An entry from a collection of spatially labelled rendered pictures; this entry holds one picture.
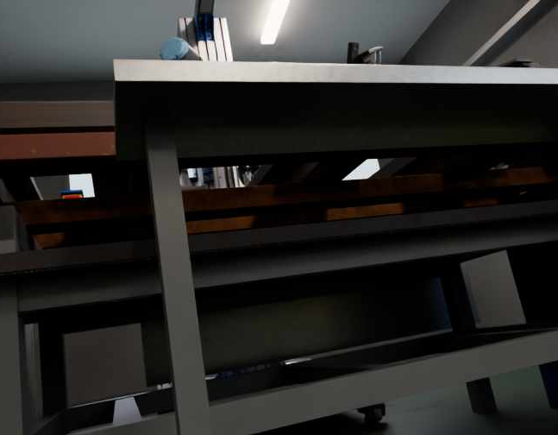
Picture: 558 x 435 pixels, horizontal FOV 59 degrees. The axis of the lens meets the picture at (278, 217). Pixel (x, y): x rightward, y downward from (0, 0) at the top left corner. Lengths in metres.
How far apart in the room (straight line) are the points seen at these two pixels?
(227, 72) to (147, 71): 0.10
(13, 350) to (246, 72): 0.56
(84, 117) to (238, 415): 0.61
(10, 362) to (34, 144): 0.37
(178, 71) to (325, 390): 0.62
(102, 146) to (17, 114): 0.15
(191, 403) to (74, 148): 0.51
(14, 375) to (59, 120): 0.44
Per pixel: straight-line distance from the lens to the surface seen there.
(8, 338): 0.91
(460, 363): 1.12
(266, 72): 0.69
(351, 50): 2.24
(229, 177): 2.28
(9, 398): 0.90
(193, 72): 0.67
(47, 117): 0.99
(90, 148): 0.96
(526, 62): 1.03
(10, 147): 0.97
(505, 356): 1.20
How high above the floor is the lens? 0.39
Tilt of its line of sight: 13 degrees up
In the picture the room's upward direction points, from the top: 10 degrees counter-clockwise
